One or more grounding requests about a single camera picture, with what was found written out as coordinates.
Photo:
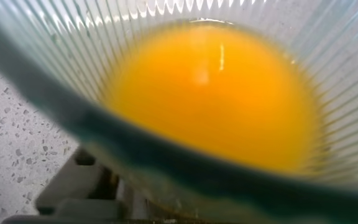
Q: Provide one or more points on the orange juice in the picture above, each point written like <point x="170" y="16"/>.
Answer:
<point x="213" y="99"/>

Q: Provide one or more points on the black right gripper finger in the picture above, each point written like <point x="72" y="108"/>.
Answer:
<point x="73" y="186"/>

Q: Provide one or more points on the clear ribbed plastic cup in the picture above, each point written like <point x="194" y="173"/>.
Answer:
<point x="73" y="46"/>

